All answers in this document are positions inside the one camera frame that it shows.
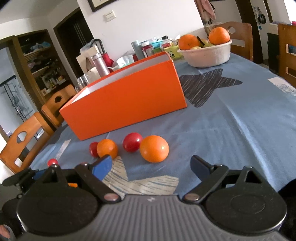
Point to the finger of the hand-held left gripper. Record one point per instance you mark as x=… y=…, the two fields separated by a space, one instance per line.
x=18 y=177

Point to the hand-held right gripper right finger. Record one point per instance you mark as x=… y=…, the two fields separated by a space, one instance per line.
x=201 y=167

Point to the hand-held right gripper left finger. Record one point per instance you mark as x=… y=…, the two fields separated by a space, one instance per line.
x=101 y=166

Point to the small smooth orange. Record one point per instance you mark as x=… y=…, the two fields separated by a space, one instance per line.
x=107 y=148

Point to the cherry tomato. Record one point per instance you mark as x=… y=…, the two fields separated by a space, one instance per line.
x=93 y=149
x=52 y=161

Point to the large red tomato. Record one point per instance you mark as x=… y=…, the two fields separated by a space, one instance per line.
x=132 y=142

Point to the medium smooth orange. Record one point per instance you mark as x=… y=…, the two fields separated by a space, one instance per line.
x=154 y=148

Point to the orange cardboard box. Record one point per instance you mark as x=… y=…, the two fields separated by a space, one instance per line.
x=124 y=104

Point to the wooden chair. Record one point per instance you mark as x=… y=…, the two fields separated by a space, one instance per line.
x=286 y=53
x=23 y=143
x=241 y=41
x=59 y=104

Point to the blue star-print tablecloth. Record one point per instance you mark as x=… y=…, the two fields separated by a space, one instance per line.
x=231 y=120

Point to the clear glass mug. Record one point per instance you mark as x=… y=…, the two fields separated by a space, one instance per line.
x=83 y=82

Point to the pink thermos bottle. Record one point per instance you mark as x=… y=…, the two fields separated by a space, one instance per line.
x=100 y=64

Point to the white paper bag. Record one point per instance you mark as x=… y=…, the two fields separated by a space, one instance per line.
x=86 y=60

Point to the red folding umbrella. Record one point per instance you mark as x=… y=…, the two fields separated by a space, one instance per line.
x=106 y=59

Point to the green tissue pack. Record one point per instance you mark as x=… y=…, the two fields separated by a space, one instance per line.
x=124 y=61

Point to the white ribbed bowl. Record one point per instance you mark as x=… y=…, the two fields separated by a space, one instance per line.
x=205 y=56

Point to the wooden shelf cabinet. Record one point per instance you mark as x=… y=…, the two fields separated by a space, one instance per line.
x=44 y=69

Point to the yellow-green box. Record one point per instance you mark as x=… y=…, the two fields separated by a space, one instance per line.
x=172 y=52

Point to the yellow apple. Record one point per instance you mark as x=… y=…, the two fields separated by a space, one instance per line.
x=195 y=48

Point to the grey bottle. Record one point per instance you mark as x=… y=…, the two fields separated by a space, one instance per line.
x=138 y=49

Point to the green pear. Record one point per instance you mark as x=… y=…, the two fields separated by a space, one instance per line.
x=208 y=45

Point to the red snack packet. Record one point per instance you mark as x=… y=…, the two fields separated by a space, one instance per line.
x=148 y=51

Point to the large dimpled orange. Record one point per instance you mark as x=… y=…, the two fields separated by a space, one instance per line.
x=219 y=36
x=188 y=42

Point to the dark-capped red-label bottle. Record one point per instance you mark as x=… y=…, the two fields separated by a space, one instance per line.
x=166 y=41

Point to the teal container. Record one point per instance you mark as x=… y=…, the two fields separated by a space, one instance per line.
x=155 y=43

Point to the hanging pink clothing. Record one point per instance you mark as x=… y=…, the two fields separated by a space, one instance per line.
x=207 y=10

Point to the white wall switch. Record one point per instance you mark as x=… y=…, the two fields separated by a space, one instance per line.
x=109 y=16

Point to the large dark picture frame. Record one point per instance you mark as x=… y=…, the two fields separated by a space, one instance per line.
x=101 y=4

